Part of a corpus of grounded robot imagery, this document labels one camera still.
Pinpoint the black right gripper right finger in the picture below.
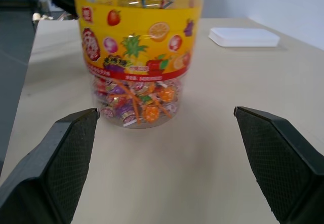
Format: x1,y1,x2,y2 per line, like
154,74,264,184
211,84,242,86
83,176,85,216
233,106,324,224

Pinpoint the white flat rectangular tray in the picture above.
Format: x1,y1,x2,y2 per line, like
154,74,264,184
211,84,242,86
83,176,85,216
208,27,281,48

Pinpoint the clear lollipop jar yellow label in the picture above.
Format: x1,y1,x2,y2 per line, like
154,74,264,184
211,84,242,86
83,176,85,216
72,0,204,128

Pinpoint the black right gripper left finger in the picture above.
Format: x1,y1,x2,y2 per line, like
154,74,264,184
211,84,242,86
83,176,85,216
0,108,100,224

